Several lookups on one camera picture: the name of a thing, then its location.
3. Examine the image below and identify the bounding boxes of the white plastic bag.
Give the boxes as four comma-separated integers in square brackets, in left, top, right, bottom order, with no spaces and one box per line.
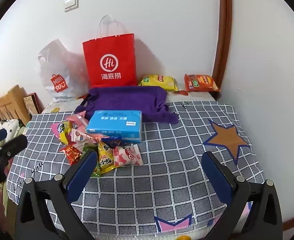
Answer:
[37,39,90,102]

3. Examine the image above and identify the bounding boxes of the pink and yellow snack packet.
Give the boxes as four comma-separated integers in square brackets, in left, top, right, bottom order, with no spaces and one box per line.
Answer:
[50,121,74,146]

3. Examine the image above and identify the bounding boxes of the pink peach snack packet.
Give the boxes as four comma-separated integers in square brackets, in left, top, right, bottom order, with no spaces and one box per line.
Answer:
[112,144,144,167]

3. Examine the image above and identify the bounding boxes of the white light switch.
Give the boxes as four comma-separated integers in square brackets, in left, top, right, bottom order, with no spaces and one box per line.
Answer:
[63,0,79,13]

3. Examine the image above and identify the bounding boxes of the orange chips bag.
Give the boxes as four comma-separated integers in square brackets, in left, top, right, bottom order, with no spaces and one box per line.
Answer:
[184,74,220,93]

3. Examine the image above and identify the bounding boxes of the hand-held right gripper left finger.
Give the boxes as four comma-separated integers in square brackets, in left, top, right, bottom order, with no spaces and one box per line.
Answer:
[16,151,98,240]

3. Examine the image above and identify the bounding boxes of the red paper bag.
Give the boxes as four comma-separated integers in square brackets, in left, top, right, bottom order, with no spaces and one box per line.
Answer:
[83,15,138,87]

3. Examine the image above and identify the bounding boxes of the blue tissue pack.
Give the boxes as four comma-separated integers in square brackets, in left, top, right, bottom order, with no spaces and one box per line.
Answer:
[86,110,143,143]

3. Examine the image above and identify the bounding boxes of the brown wooden door frame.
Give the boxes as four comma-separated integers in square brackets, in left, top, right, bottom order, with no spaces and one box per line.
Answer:
[211,0,234,97]

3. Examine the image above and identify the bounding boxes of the wooden headboard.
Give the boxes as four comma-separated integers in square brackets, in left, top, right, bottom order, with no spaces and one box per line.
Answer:
[0,85,32,127]

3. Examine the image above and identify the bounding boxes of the pink silver-striped snack packet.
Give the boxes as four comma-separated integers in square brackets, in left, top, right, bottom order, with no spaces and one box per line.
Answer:
[66,112,90,128]

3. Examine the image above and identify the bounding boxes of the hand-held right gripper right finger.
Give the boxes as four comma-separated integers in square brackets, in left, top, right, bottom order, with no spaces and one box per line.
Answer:
[202,151,283,240]

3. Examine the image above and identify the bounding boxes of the small red snack packet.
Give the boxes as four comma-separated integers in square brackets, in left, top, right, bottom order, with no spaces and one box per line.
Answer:
[60,145,83,166]

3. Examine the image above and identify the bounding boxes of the grey checked blanket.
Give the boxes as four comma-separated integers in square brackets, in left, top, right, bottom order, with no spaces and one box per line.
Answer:
[6,101,265,238]

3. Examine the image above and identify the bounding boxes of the patterned book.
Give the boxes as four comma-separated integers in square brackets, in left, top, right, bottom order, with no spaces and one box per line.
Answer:
[23,93,45,116]

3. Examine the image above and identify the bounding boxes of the yellow chips bag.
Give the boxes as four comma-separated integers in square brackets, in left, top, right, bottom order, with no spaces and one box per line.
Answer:
[138,74,179,92]

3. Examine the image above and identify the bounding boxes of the pink and white snack packet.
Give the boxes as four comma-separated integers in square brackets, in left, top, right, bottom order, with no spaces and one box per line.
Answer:
[71,129,100,143]

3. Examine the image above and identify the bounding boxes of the purple towel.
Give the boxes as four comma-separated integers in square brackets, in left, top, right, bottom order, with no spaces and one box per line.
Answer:
[74,85,179,125]

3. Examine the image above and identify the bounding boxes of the green snack packet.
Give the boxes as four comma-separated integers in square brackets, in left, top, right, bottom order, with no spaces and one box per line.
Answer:
[82,144,101,178]

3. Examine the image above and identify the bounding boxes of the white patterned cloth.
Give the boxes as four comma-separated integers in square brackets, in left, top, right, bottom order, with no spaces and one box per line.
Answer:
[0,119,25,144]

